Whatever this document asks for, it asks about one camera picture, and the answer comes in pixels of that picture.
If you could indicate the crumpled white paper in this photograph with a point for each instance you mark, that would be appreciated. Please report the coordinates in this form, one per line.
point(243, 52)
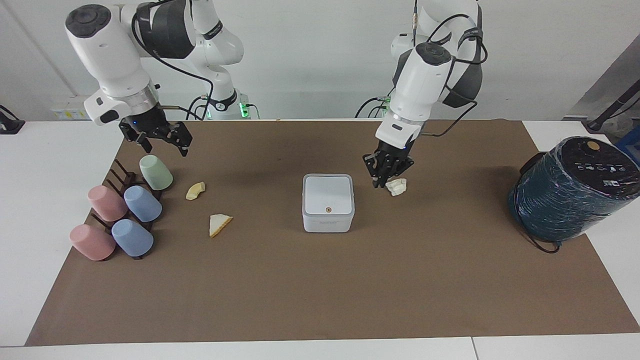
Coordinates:
point(398, 186)

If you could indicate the white square lidded bin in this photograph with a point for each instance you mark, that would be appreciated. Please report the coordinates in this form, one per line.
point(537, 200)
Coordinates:
point(328, 202)

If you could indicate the white wall socket strip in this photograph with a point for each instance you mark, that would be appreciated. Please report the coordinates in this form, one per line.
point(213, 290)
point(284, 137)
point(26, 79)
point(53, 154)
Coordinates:
point(67, 114)

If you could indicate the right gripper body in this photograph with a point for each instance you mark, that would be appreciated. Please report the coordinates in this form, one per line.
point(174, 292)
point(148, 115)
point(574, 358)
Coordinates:
point(148, 120)

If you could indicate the pink cup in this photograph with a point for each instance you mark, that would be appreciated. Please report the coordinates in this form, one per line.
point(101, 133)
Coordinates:
point(92, 242)
point(106, 203)

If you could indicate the blue cup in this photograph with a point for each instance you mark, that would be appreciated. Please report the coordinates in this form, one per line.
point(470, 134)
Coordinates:
point(132, 238)
point(143, 203)

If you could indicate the blue box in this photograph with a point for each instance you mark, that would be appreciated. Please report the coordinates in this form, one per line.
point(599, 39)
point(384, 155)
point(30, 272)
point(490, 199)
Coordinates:
point(632, 146)

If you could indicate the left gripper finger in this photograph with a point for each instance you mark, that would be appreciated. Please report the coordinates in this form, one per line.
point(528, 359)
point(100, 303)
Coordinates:
point(401, 167)
point(374, 170)

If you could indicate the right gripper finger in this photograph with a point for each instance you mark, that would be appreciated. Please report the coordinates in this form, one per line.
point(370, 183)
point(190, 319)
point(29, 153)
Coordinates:
point(179, 137)
point(135, 136)

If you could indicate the black stand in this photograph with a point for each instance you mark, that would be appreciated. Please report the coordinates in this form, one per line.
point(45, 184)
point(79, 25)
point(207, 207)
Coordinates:
point(614, 107)
point(10, 123)

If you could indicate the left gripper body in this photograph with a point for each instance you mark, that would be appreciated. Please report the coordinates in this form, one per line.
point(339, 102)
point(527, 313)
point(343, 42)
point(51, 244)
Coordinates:
point(397, 149)

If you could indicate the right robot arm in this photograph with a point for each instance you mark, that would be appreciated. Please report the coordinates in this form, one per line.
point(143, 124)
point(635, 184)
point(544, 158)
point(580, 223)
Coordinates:
point(107, 45)

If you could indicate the dark teal wrapped cylinder appliance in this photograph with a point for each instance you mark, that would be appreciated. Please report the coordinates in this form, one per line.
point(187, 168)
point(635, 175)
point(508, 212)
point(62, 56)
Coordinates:
point(575, 190)

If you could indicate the dark brown cup rack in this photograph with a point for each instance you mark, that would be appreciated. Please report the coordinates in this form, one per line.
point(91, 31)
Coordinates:
point(120, 179)

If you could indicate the green cup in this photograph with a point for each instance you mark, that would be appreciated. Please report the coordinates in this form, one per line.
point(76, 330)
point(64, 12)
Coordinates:
point(155, 173)

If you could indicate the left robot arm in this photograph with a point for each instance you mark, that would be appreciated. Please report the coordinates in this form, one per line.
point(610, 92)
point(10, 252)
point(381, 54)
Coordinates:
point(425, 75)

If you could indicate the sandwich triangle piece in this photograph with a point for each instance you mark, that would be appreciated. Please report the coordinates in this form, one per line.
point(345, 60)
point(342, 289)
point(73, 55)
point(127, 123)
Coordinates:
point(218, 224)

